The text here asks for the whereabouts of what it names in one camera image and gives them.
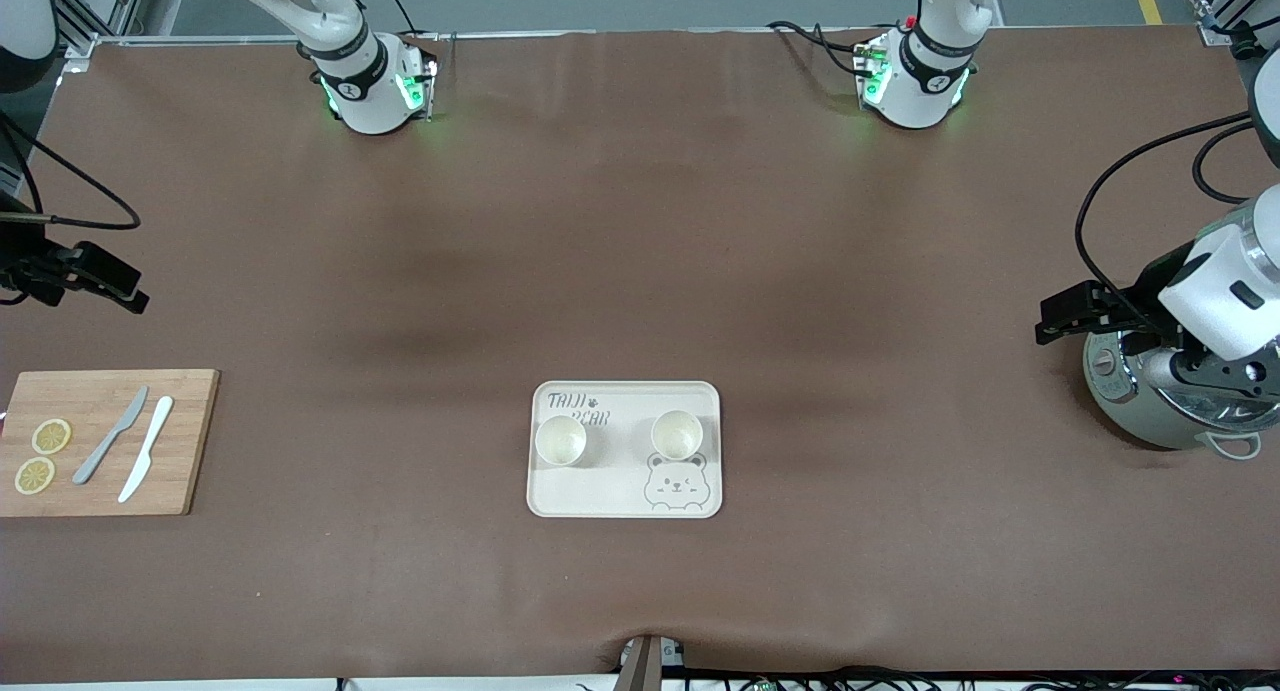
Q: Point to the bamboo cutting board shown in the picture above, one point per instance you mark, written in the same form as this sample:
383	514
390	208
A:
170	461

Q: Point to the white plastic cup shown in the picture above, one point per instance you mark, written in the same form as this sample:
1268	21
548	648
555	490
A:
677	435
560	440

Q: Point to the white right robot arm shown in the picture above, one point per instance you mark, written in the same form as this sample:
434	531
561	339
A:
365	81

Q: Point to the grey plastic knife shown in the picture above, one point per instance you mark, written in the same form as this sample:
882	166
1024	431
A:
110	439

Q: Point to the silver green rice cooker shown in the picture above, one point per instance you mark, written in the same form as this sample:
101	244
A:
1150	411

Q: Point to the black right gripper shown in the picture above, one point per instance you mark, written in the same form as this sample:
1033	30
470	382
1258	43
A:
20	268

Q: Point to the aluminium frame profile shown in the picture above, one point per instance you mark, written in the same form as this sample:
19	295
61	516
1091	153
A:
95	16
1225	6

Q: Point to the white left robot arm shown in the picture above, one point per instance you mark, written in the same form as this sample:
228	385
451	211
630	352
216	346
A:
1225	291

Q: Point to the yellow lemon slice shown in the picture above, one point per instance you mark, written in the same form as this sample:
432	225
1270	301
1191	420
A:
51	436
34	475

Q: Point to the beige bear print tray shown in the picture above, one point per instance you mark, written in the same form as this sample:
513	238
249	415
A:
610	491

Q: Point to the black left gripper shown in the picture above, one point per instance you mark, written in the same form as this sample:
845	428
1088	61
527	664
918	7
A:
1146	292

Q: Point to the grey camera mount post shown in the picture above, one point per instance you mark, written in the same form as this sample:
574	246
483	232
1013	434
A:
648	663

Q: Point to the white plastic knife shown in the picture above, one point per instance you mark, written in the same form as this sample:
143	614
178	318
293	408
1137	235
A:
146	451

